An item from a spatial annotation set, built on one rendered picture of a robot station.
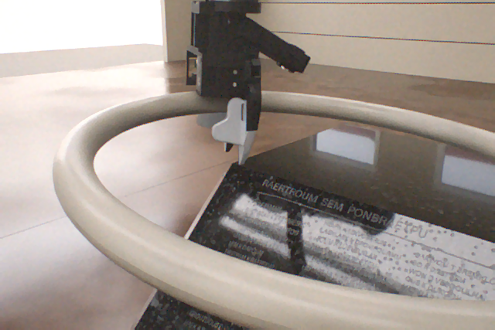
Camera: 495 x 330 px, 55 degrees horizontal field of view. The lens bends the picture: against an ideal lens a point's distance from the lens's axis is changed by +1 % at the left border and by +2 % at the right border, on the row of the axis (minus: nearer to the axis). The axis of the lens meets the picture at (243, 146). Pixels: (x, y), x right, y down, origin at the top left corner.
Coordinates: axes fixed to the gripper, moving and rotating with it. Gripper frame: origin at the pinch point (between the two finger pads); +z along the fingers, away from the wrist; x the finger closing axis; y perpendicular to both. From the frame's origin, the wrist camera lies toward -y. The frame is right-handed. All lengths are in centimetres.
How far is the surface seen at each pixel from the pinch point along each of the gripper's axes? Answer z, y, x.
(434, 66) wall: 65, -482, -452
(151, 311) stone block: 23.5, 12.7, 1.3
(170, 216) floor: 94, -31, -159
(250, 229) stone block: 11.2, -0.9, 3.7
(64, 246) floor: 96, 22, -147
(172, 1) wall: 5, -184, -771
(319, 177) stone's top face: 4.2, -11.9, 3.3
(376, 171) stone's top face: 3.7, -21.0, 4.6
